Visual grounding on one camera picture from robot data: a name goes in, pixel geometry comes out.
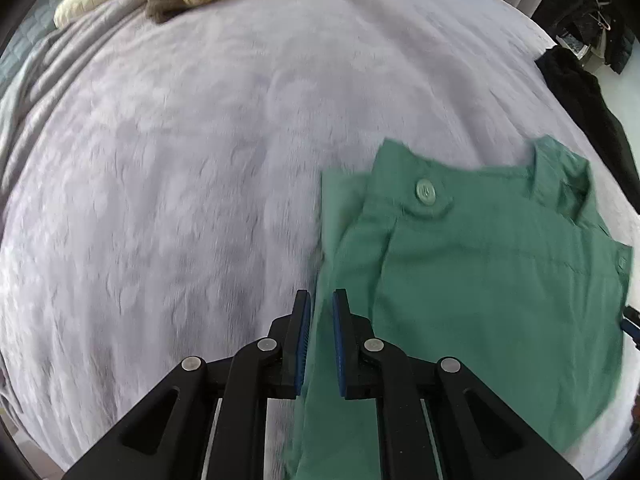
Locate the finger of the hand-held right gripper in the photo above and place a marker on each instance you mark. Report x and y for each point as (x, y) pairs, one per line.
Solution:
(632, 325)

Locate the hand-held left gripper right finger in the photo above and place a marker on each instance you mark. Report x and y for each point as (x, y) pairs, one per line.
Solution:
(341, 350)

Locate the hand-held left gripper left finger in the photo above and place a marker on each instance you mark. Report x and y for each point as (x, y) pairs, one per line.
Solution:
(302, 345)

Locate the green work jacket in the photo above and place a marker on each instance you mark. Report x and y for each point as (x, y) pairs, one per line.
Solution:
(475, 285)

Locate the dark hanging clothes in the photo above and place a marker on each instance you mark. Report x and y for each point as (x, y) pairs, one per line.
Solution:
(575, 5)

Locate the lavender plush bed blanket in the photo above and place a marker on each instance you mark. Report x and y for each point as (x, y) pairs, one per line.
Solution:
(175, 185)

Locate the black garment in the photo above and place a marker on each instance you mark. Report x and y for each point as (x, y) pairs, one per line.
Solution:
(585, 105)

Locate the grey quilted bed cover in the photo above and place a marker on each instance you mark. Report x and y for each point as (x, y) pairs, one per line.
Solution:
(15, 75)

